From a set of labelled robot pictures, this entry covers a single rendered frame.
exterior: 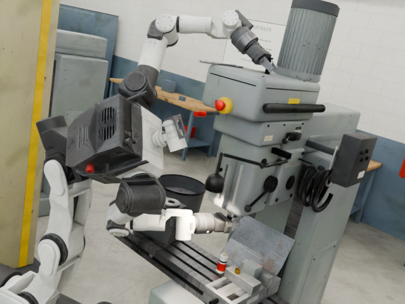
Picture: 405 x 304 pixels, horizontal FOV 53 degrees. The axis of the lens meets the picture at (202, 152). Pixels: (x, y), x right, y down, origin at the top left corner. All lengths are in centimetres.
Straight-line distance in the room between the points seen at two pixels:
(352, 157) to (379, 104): 416
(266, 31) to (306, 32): 492
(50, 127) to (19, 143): 135
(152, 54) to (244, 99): 43
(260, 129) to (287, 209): 67
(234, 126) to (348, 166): 49
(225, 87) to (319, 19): 52
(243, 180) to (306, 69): 54
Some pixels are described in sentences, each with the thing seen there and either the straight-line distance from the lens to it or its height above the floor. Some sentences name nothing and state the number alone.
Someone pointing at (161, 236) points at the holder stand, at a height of 100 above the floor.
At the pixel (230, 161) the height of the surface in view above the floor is 154.
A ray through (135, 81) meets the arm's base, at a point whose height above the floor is 177.
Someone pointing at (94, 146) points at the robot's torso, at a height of 156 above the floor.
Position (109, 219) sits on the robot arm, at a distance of 163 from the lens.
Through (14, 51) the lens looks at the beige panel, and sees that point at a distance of 289.
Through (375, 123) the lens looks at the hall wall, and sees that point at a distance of 589.
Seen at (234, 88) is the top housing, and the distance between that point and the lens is 148.
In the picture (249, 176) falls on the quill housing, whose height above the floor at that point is 150.
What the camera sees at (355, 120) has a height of 171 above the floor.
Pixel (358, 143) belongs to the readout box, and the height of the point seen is 171.
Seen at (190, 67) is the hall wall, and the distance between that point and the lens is 758.
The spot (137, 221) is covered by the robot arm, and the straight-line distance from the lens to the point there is 169.
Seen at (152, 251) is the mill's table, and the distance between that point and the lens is 204.
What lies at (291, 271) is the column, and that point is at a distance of 217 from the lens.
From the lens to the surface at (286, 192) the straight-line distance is 189.
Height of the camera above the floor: 198
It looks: 16 degrees down
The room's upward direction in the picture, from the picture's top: 12 degrees clockwise
